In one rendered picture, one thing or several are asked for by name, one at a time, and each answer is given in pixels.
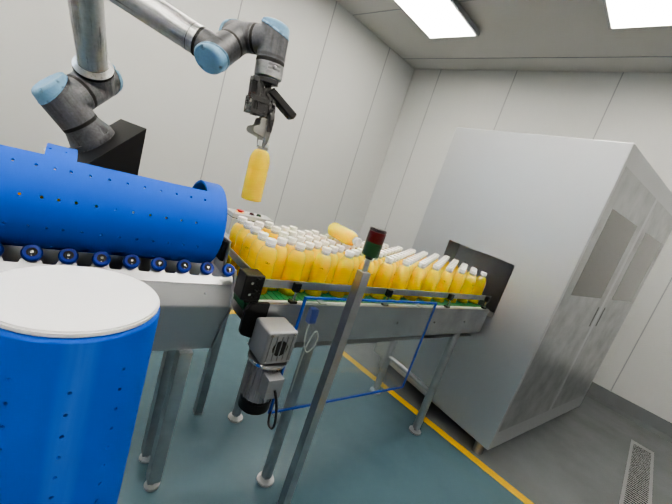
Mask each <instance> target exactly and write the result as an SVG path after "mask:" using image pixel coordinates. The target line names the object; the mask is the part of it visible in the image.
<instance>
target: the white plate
mask: <svg viewBox="0 0 672 504"><path fill-rule="evenodd" d="M159 305H160V300H159V297H158V295H157V293H156V292H155V291H154V290H153V289H152V288H151V287H150V286H148V285H147V284H145V283H144V282H142V281H140V280H138V279H136V278H133V277H131V276H128V275H125V274H122V273H118V272H114V271H110V270H105V269H99V268H93V267H84V266H70V265H46V266H33V267H25V268H18V269H13V270H9V271H5V272H1V273H0V328H2V329H5V330H8V331H12V332H16V333H20V334H25V335H31V336H38V337H48V338H88V337H98V336H105V335H111V334H115V333H120V332H123V331H127V330H130V329H133V328H135V327H137V326H140V325H142V324H143V323H145V322H147V321H148V320H150V319H151V318H152V317H154V315H155V314H156V313H157V311H158V309H159Z"/></svg>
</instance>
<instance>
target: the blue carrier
mask: <svg viewBox="0 0 672 504"><path fill-rule="evenodd" d="M77 156H78V150H75V149H71V148H67V147H63V146H59V145H55V144H50V143H47V146H46V150H45V154H41V153H36V152H32V151H27V150H23V149H19V148H14V147H10V146H5V145H1V144H0V243H1V244H2V245H13V246H23V247H24V246H25V245H28V244H35V245H38V246H40V247H41V248H44V249H55V250H62V249H64V248H73V249H75V250H76V251H77V252H87V253H96V252H98V251H105V252H107V253H108V254H109V255H118V256H126V255H128V254H135V255H137V256H138V257H139V258H150V259H153V258H155V257H162V258H164V259H165V260H171V261H180V260H182V259H186V260H188V261H190V262H192V263H203V262H206V261H208V262H211V261H212V260H213V259H214V258H215V257H216V255H217V254H218V252H219V250H220V247H221V245H222V242H223V238H224V235H225V230H226V224H227V198H226V194H225V191H224V189H223V188H222V186H220V185H219V184H215V183H211V182H207V181H203V180H199V181H197V182H196V183H195V184H194V186H193V187H192V188H191V187H187V186H183V185H178V184H174V183H169V182H165V181H160V180H156V179H152V178H147V177H143V176H138V175H134V174H129V173H125V172H121V171H116V170H112V169H107V168H103V167H98V166H94V165H89V164H85V163H81V162H77ZM11 160H13V161H11ZM35 165H37V166H35ZM54 169H56V170H54ZM70 172H71V173H70ZM89 176H90V177H89ZM108 180H110V181H108ZM127 184H128V185H127ZM160 191H161V192H160ZM18 192H20V193H21V195H18ZM40 196H43V199H41V198H40ZM57 199H60V201H57ZM75 202H78V204H75ZM95 205H97V206H98V207H97V208H96V207H95ZM132 211H134V213H132ZM149 214H151V216H149ZM165 217H167V219H165ZM181 219H182V221H181ZM195 222H197V223H196V224H195ZM62 229H63V230H62ZM136 238H137V239H136ZM152 240H153V241H152ZM168 242H169V243H168Z"/></svg>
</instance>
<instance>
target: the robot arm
mask: <svg viewBox="0 0 672 504"><path fill-rule="evenodd" d="M109 1H110V2H112V3H113V4H115V5H116V6H118V7H120V8H121V9H123V10H124V11H126V12H127V13H129V14H130V15H132V16H134V17H135V18H137V19H138V20H140V21H141V22H143V23H144V24H146V25H148V26H149V27H151V28H152V29H154V30H155V31H157V32H158V33H160V34H161V35H163V36H165V37H166V38H168V39H169V40H171V41H172V42H174V43H175V44H177V45H179V46H180V47H182V48H183V49H185V50H186V51H188V52H189V53H191V55H193V56H194V57H195V60H196V62H197V64H198V65H199V66H200V67H201V68H202V70H204V71H205V72H207V73H209V74H212V75H217V74H220V73H221V72H224V71H225V70H227V69H228V67H229V66H231V65H232V64H233V63H234V62H236V61H237V60H238V59H240V58H241V57H242V56H244V55H245V54H254V55H257V56H256V63H255V69H254V75H253V76H251V77H250V83H249V90H248V95H246V98H245V105H244V111H243V112H246V113H249V114H250V115H254V116H260V117H259V118H256V119H255V122H254V124H253V125H249V126H247V128H246V130H247V132H248V133H250V134H252V135H254V136H255V137H257V146H258V140H262V141H263V142H262V148H264V147H265V146H266V144H267V143H268V140H269V138H270V135H271V132H272V129H273V125H274V120H275V111H276V107H277V108H278V109H279V111H280V112H281V113H282V114H283V115H284V116H285V117H286V119H287V120H292V119H294V118H295V117H296V116H297V114H296V113H295V111H294V110H293V109H292V108H291V107H290V106H289V104H288V103H287V102H286V101H285V100H284V98H283V97H282V96H281V95H280V94H279V93H278V91H277V90H276V89H275V88H272V87H278V83H280V82H282V77H283V71H284V65H285V59H286V53H287V47H288V42H289V35H290V30H289V28H288V27H287V26H286V25H285V24H284V23H283V22H281V21H279V20H277V19H275V18H272V17H263V18H262V20H261V21H262V23H257V22H250V21H242V20H237V19H226V20H224V21H223V22H222V23H221V25H220V27H219V31H218V32H217V33H214V32H213V31H211V30H210V29H208V28H207V27H205V26H203V25H201V24H199V23H198V22H196V21H195V20H193V19H191V18H190V17H188V16H187V15H185V14H184V13H182V12H181V11H179V10H178V9H176V8H175V7H173V6H172V5H170V4H169V3H167V2H166V1H164V0H109ZM67 2H68V8H69V14H70V21H71V27H72V33H73V39H74V45H75V52H76V55H74V56H73V58H72V61H71V63H72V68H73V71H72V72H70V73H69V74H67V75H66V74H65V73H63V72H58V73H54V74H53V75H50V76H47V77H46V78H44V79H42V80H40V81H39V82H38V83H36V84H35V85H34V86H33V87H32V89H31V93H32V95H33V96H34V98H35V99H36V100H37V102H38V104H40V105H41V106H42V108H43V109H44V110H45V111H46V112H47V113H48V115H49V116H50V117H51V118H52V119H53V120H54V122H55V123H56V124H57V125H58V126H59V127H60V129H61V130H62V131H63V132H64V133H65V135H66V137H67V140H68V142H69V145H70V147H71V149H75V150H78V153H83V152H87V151H90V150H93V149H95V148H97V147H99V146H101V145H103V144H104V143H106V142H107V141H109V140H110V139H111V138H112V137H113V136H114V134H115V131H114V130H113V129H112V128H111V127H110V126H109V125H108V124H106V123H105V122H104V121H102V120H101V119H99V118H98V117H97V115H96V114H95V113H94V111H93V109H95V108H96V107H98V106H100V105H101V104H103V103H104V102H106V101H107V100H109V99H110V98H112V97H113V96H115V95H117V94H118V93H119V92H120V91H121V90H122V88H123V79H122V76H121V74H120V72H119V71H118V70H116V69H115V68H116V67H115V66H114V65H113V64H112V63H111V62H110V61H109V60H108V50H107V37H106V24H105V10H104V0H67ZM246 101H247V102H246ZM245 107H246V108H245Z"/></svg>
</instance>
